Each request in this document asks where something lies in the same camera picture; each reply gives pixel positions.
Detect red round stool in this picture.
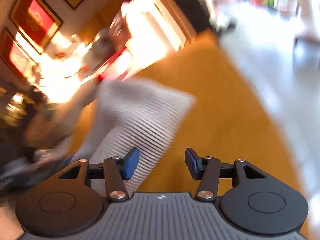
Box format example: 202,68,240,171
94,48,136,84

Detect striped grey white garment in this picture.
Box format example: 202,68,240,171
71,78,196,194

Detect red framed picture middle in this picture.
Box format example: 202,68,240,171
9,0,63,54

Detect red framed picture left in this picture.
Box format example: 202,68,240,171
1,27,36,82

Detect white cabinet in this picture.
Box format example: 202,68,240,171
121,0,187,69

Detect red framed picture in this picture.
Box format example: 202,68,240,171
1,27,36,82
9,0,63,54

